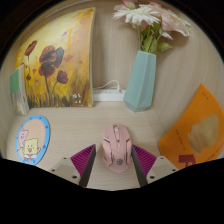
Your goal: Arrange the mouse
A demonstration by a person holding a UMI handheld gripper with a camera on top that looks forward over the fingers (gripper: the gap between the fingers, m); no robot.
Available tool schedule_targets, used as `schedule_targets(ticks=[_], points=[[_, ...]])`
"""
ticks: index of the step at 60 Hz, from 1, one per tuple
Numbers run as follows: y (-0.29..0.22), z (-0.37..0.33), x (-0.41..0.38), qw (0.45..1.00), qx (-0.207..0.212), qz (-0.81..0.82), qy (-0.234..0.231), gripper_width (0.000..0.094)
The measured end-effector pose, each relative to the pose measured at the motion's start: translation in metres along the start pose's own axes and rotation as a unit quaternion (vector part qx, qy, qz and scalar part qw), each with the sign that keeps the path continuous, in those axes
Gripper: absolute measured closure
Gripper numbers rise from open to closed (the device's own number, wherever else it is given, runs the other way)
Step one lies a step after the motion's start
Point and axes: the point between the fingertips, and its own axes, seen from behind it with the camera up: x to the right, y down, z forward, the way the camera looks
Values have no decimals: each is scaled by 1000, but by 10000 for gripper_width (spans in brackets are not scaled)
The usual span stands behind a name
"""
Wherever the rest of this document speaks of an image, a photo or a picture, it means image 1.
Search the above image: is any pink computer mouse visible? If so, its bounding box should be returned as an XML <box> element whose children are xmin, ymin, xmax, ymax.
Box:
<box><xmin>101</xmin><ymin>124</ymin><xmax>133</xmax><ymax>174</ymax></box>

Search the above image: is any orange book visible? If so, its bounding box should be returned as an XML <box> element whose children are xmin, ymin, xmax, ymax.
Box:
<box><xmin>157</xmin><ymin>83</ymin><xmax>224</xmax><ymax>171</ymax></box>

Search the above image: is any white power strip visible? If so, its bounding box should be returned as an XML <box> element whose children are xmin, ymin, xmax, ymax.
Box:
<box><xmin>92</xmin><ymin>88</ymin><xmax>128</xmax><ymax>103</ymax></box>

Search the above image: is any pink and white flower bouquet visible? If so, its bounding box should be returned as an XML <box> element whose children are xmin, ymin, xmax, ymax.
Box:
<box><xmin>112</xmin><ymin>0</ymin><xmax>193</xmax><ymax>54</ymax></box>

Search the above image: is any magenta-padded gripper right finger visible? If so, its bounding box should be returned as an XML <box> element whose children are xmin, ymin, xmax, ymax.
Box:
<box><xmin>130</xmin><ymin>143</ymin><xmax>179</xmax><ymax>188</ymax></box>

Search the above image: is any yellow poppy painting canvas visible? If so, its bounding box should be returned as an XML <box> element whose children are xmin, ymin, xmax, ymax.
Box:
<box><xmin>14</xmin><ymin>7</ymin><xmax>97</xmax><ymax>109</ymax></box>

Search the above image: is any green-covered book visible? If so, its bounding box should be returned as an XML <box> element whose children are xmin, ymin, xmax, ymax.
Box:
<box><xmin>9</xmin><ymin>63</ymin><xmax>30</xmax><ymax>116</ymax></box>

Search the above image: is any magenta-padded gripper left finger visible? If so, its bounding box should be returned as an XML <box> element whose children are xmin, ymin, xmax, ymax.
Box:
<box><xmin>47</xmin><ymin>143</ymin><xmax>97</xmax><ymax>189</ymax></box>

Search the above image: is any white cable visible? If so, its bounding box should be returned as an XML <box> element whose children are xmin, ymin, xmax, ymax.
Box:
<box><xmin>94</xmin><ymin>79</ymin><xmax>123</xmax><ymax>94</ymax></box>

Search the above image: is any teal faceted vase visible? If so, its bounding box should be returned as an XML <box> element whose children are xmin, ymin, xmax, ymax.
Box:
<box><xmin>123</xmin><ymin>50</ymin><xmax>157</xmax><ymax>113</ymax></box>

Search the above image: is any round cartoon mouse pad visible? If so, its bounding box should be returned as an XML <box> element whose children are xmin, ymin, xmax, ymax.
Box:
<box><xmin>14</xmin><ymin>115</ymin><xmax>51</xmax><ymax>166</ymax></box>

